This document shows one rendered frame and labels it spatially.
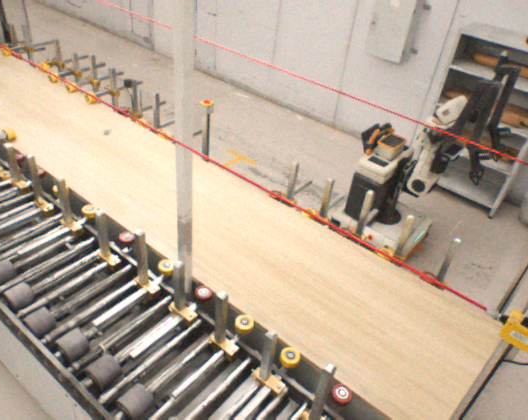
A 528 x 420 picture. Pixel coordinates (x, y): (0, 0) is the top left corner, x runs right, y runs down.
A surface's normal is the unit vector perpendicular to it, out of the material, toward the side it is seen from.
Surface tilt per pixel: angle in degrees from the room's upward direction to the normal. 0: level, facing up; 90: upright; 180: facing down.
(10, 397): 0
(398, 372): 0
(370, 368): 0
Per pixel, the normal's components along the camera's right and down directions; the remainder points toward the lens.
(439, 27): -0.63, 0.42
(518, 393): 0.10, -0.79
